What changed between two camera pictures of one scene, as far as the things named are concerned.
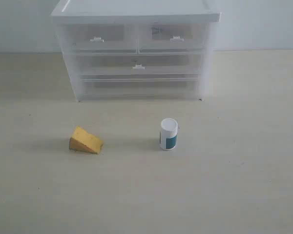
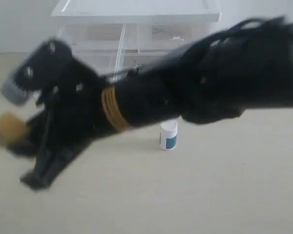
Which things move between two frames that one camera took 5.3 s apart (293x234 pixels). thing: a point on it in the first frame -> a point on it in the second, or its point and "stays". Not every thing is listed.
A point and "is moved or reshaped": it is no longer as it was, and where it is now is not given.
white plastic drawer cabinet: x=138 y=50 stays
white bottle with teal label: x=168 y=134 stays
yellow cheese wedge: x=83 y=140 is moved or reshaped
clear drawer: x=102 y=38 is moved or reshaped
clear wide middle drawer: x=139 y=64 stays
